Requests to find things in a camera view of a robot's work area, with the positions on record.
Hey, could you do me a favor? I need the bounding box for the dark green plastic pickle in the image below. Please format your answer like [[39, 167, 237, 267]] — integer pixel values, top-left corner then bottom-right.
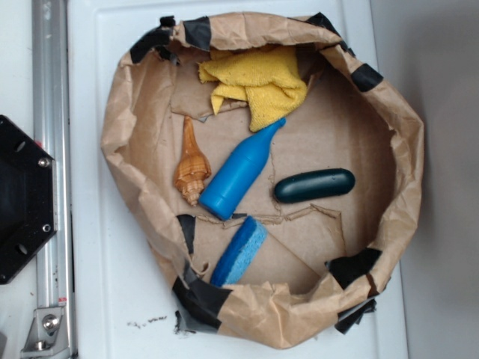
[[273, 168, 356, 203]]

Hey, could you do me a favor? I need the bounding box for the blue plastic bottle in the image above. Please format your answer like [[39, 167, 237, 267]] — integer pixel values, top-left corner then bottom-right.
[[199, 117, 286, 221]]

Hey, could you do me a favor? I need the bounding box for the brown paper bag bin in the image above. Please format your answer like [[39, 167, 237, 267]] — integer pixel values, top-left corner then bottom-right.
[[101, 12, 424, 349]]

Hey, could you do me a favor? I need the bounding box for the orange spiral seashell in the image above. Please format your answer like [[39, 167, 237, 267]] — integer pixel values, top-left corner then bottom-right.
[[173, 116, 211, 206]]

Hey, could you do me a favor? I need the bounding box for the blue sponge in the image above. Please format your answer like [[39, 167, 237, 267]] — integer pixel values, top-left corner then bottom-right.
[[210, 216, 268, 286]]

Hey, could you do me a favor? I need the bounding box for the yellow microfiber cloth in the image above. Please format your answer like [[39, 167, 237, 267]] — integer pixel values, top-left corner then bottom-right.
[[198, 46, 307, 132]]

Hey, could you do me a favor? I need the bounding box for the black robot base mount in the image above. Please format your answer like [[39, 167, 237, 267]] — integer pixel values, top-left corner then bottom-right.
[[1, 115, 56, 285]]

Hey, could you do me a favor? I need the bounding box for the aluminium extrusion rail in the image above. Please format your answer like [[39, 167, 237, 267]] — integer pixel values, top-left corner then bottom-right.
[[32, 1, 78, 358]]

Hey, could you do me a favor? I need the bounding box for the metal corner bracket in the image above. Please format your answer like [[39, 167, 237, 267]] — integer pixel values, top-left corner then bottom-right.
[[20, 307, 69, 358]]

